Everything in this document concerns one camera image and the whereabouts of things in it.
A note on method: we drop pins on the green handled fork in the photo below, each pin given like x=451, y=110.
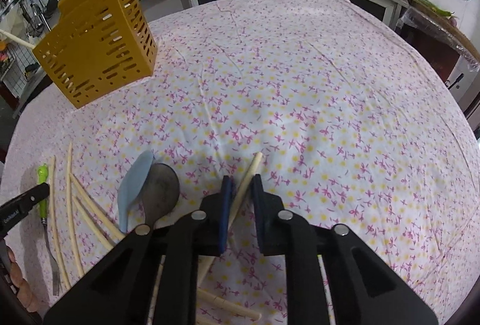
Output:
x=42, y=176

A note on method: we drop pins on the person's left hand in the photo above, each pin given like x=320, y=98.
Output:
x=25, y=295

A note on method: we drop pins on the dark metal spoon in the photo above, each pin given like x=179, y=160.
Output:
x=160, y=192

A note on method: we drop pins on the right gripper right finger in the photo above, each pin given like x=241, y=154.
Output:
x=332, y=270

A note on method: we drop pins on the yellow perforated utensil holder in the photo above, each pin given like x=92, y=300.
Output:
x=97, y=47

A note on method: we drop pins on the chopstick lower on table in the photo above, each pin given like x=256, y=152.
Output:
x=228, y=305

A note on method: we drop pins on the light blue plastic spoon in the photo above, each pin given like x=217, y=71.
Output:
x=131, y=186

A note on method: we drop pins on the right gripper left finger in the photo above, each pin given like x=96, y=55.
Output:
x=159, y=267

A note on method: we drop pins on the floral pink tablecloth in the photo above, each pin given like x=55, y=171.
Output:
x=354, y=125

